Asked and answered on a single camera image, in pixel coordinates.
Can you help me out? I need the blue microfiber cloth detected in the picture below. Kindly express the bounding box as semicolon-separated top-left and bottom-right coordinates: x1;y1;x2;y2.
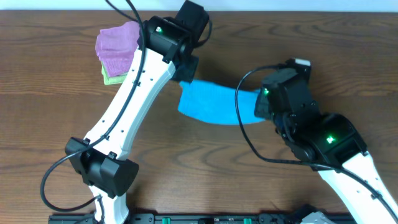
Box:
178;80;265;126

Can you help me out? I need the folded green cloth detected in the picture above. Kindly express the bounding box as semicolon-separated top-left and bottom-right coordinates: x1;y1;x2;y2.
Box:
101;62;127;85

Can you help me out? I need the folded purple cloth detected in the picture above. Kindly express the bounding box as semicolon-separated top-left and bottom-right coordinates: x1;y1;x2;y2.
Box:
95;21;140;78

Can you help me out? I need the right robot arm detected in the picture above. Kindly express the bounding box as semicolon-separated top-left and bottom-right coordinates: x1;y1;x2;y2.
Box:
255;88;397;223

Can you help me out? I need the left black cable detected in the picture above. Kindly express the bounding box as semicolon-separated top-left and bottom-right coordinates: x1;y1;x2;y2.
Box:
39;0;147;213

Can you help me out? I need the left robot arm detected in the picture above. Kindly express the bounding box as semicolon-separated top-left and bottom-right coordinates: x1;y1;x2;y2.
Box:
65;49;198;223

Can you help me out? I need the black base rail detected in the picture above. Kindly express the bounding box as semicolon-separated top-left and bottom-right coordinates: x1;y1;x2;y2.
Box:
48;212;358;224

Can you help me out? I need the black cable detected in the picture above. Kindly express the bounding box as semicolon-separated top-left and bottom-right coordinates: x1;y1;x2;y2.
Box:
39;0;147;213
234;63;398;215

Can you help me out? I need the right black cable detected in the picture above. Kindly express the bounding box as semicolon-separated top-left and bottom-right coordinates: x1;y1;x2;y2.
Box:
234;63;398;215

